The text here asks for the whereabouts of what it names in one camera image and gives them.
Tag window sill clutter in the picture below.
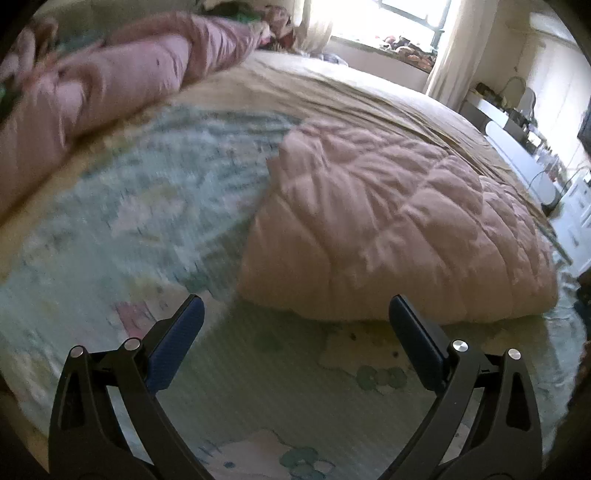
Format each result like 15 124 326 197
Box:
378 34 440 71

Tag white cabinet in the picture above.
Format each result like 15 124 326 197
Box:
549 170 591 265

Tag pink quilted jacket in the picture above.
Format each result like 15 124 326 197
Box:
237 117 562 325

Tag beige bedspread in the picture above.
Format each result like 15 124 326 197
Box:
148 48 548 206

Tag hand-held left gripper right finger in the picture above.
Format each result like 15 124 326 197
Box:
388 294 544 480

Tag cream curtain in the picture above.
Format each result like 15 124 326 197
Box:
424 0 496 110

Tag cartoon print bed sheet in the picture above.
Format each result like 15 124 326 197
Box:
0 104 588 480

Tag black television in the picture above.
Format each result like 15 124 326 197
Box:
577 98 591 154

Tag white desk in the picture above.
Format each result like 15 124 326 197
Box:
484 121 563 209
459 85 534 136

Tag pink duvet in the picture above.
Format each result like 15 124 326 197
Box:
0 11 272 220

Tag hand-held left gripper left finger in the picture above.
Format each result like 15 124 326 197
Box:
47 294 218 480

